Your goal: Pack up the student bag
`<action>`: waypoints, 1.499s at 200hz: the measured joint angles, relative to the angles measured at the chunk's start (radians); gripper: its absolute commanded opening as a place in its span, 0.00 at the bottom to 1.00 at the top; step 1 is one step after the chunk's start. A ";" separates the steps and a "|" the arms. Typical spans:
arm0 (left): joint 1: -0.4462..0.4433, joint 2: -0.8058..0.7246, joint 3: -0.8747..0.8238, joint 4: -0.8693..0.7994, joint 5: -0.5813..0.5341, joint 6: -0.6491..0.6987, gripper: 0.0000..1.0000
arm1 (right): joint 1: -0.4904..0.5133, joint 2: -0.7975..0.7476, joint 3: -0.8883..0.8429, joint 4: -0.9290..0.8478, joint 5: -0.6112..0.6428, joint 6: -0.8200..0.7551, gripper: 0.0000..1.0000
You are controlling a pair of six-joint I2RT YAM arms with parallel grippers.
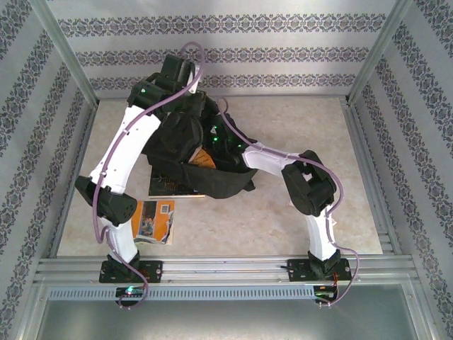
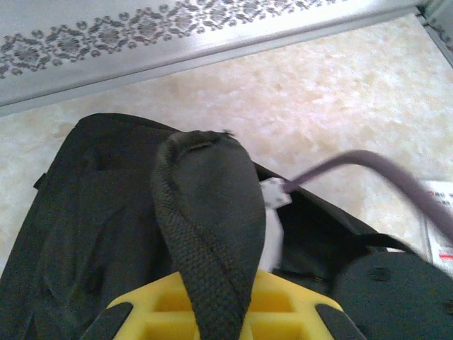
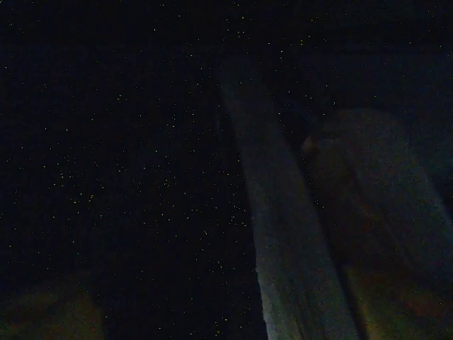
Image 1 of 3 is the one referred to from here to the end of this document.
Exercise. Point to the orange Huckleberry Finn paperback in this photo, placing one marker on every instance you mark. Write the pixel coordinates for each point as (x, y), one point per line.
(203, 159)

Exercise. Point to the black backpack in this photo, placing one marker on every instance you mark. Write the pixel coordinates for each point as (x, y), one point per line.
(212, 180)

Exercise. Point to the black paperback book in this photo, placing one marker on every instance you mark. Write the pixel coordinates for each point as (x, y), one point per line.
(166, 186)

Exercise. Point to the orange picture magazine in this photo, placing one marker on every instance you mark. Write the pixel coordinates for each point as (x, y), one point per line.
(155, 219)

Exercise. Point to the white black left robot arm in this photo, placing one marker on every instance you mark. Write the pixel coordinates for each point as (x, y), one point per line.
(124, 152)

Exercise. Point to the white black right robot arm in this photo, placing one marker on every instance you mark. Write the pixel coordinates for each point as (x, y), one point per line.
(311, 184)

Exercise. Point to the left controller board green light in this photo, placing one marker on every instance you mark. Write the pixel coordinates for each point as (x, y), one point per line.
(129, 291)

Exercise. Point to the right controller board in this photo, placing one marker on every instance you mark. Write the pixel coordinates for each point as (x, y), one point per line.
(323, 294)

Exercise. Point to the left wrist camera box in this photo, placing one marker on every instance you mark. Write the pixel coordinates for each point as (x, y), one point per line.
(195, 86)

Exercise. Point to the aluminium frame rear rail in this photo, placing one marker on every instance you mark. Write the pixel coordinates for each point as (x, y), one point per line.
(283, 96)

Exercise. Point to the aluminium frame post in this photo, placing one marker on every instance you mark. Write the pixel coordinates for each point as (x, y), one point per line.
(65, 53)
(378, 53)

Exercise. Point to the aluminium frame side rail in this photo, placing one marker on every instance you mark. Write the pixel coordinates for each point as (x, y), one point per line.
(375, 177)
(72, 159)

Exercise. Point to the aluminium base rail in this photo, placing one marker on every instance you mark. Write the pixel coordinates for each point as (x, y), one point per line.
(226, 269)

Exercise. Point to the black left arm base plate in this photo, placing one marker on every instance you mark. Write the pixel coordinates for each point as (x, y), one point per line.
(155, 271)

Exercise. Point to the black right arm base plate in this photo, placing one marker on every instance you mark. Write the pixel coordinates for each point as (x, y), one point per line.
(297, 271)

